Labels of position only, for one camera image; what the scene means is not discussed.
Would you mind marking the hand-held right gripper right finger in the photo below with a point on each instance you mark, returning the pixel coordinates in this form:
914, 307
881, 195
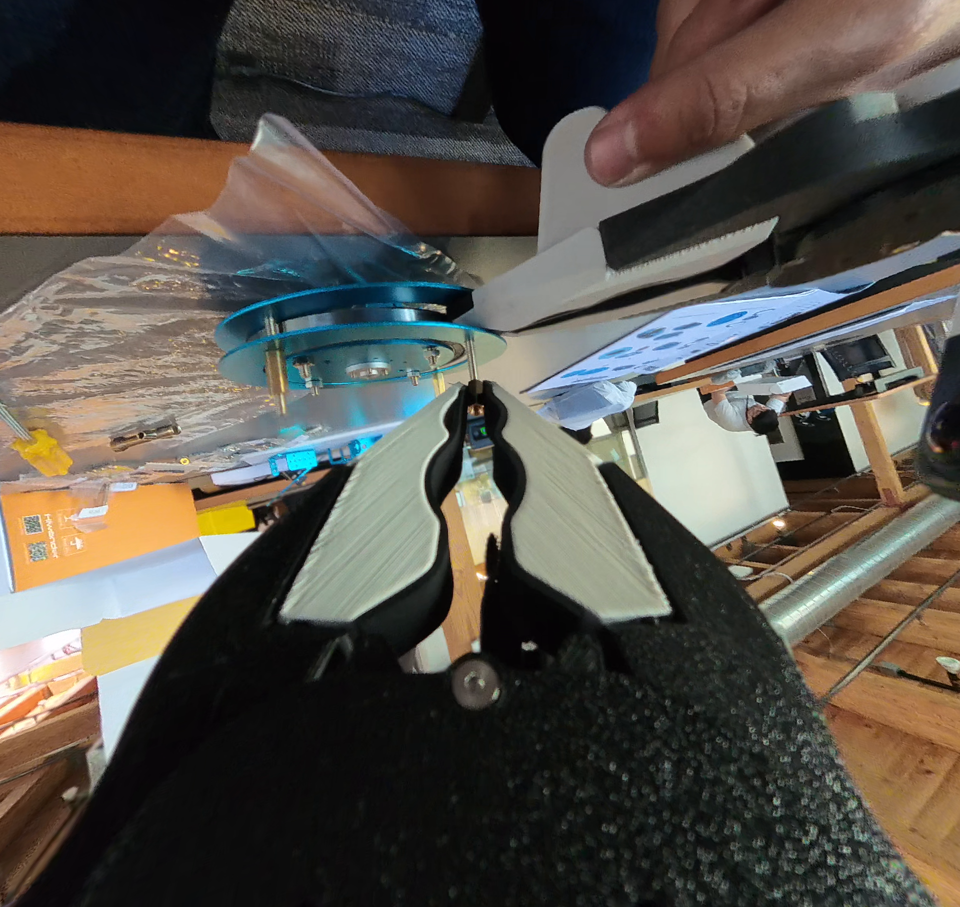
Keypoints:
577, 539

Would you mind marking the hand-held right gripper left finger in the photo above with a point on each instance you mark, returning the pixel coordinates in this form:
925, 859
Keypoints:
375, 539

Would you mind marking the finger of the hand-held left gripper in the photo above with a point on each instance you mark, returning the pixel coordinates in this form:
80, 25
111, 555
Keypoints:
555, 277

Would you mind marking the brass hex standoff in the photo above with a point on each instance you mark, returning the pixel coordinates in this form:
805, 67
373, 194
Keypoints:
279, 386
439, 383
475, 386

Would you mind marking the blue round metal turntable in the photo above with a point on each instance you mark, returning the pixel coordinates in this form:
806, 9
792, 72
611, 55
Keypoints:
337, 344

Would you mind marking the grey desk with wooden edge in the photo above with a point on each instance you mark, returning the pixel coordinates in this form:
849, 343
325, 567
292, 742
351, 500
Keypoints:
150, 179

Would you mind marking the person's left hand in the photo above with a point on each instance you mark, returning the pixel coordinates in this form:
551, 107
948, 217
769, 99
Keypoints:
787, 37

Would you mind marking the assembly instruction sheet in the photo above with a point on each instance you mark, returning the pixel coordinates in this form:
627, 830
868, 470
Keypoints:
637, 356

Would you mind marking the yellow plastic bin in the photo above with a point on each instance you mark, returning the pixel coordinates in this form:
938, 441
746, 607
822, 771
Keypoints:
221, 521

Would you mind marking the orange white cardboard box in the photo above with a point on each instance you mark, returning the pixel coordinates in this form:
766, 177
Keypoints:
135, 532

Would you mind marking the dark blue cloth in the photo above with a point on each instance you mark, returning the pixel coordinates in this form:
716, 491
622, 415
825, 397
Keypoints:
112, 22
562, 37

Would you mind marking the small metal cross wrench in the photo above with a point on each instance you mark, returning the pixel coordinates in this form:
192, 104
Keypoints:
146, 436

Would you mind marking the clear plastic bag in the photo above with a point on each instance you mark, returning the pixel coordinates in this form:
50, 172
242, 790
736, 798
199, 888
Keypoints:
112, 337

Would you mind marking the blue metal bracket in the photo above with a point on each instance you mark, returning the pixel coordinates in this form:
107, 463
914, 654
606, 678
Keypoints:
292, 461

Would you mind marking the silver ventilation duct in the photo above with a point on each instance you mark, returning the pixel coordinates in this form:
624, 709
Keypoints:
862, 569

